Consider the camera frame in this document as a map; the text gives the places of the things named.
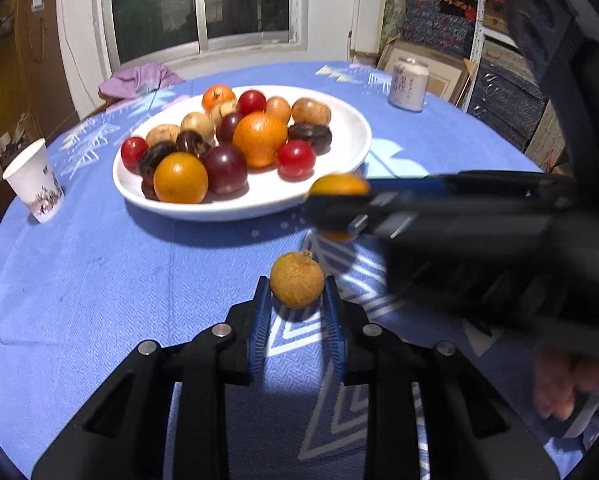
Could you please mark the framed picture board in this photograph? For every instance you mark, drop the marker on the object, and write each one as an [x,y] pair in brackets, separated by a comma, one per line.
[450,76]

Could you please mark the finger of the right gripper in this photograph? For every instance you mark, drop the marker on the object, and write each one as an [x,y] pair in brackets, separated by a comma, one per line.
[386,213]
[464,183]

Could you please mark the dark flat fruit upper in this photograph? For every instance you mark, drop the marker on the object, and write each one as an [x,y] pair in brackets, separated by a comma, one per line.
[154,155]

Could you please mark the dark flat fruit lower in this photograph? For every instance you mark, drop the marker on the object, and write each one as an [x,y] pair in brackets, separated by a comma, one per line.
[147,188]

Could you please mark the dark red plum on plate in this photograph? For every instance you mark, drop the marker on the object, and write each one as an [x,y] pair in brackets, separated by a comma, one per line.
[227,126]

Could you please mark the orange persimmon tomato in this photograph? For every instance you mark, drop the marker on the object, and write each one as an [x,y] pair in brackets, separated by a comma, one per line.
[180,179]

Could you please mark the striped pepino melon on plate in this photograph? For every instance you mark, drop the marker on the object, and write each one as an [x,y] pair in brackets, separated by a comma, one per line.
[311,111]

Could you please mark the white beverage can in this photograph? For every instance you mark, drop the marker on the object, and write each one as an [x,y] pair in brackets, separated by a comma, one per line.
[408,85]

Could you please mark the purple cloth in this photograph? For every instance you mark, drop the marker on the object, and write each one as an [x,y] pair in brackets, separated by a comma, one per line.
[137,81]

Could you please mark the red cherry tomato on plate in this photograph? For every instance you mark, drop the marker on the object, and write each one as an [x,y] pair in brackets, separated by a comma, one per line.
[296,159]

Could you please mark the dark red plum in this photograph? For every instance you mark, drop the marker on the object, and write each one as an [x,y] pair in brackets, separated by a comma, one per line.
[226,168]
[227,126]

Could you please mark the wooden glass cabinet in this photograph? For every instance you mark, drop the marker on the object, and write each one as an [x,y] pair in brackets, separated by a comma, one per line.
[32,74]

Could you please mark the white storage shelf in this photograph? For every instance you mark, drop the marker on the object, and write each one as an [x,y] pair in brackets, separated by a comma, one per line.
[480,34]

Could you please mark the dark flat fruit right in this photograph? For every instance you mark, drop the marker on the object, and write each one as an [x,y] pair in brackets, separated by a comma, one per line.
[319,137]

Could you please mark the tan round fruit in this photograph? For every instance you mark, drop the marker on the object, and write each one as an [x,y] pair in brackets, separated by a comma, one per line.
[201,124]

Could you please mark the sliding glass window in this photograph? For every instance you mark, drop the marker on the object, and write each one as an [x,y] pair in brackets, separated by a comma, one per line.
[172,31]

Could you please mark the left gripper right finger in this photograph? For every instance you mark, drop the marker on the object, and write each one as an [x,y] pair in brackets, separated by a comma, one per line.
[431,412]

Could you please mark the white paper cup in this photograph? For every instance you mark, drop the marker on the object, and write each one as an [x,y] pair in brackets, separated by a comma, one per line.
[31,177]

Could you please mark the blue printed tablecloth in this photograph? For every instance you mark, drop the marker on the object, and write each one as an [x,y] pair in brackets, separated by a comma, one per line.
[79,292]

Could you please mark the person's right hand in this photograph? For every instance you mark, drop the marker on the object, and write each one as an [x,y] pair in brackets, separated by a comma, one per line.
[557,380]

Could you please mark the striped pepino melon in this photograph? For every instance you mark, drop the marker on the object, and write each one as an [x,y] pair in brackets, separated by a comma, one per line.
[162,133]
[311,111]

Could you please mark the yellow orange tomato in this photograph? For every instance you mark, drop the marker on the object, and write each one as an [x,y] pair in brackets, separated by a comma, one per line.
[335,185]

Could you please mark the small brown longan fruit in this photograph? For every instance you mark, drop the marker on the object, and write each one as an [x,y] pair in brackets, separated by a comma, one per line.
[297,280]

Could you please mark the large pepino melon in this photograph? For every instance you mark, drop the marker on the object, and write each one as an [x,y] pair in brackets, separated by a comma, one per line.
[280,108]

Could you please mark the dark flat fruit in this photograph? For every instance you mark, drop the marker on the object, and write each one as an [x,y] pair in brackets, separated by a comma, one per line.
[319,137]
[147,188]
[154,155]

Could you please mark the orange mandarin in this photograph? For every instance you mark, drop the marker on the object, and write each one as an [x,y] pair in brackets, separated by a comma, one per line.
[215,95]

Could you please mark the tan passion fruit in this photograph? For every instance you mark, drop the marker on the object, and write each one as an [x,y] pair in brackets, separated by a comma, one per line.
[221,110]

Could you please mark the dark purple mangosteen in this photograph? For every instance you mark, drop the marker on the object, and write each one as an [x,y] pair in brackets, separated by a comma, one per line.
[189,141]

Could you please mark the large orange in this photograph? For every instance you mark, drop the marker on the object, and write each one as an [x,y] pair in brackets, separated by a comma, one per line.
[258,137]

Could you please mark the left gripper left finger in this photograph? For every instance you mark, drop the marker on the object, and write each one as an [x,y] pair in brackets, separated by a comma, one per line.
[165,398]

